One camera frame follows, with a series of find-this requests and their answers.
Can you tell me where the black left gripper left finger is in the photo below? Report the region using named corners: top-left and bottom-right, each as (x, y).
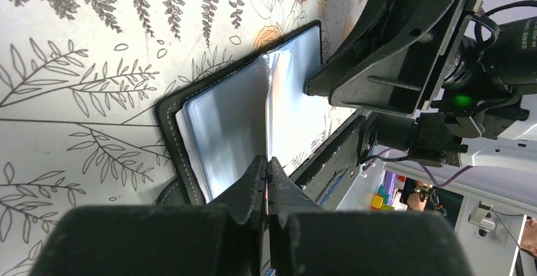
top-left (31, 156), bottom-right (267, 275)

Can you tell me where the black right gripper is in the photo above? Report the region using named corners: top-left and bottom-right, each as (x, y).
top-left (329, 0), bottom-right (529, 167)

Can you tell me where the floral table mat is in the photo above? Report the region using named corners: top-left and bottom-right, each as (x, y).
top-left (1, 0), bottom-right (366, 275)

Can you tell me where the black leather card holder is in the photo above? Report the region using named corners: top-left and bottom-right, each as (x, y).
top-left (155, 20), bottom-right (330, 205)

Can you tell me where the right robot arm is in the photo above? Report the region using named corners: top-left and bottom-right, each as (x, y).
top-left (305, 0), bottom-right (536, 171)

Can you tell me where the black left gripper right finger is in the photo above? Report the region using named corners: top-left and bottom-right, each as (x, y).
top-left (267, 158), bottom-right (472, 275)

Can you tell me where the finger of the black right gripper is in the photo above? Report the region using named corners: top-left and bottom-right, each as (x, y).
top-left (305, 0), bottom-right (394, 96)

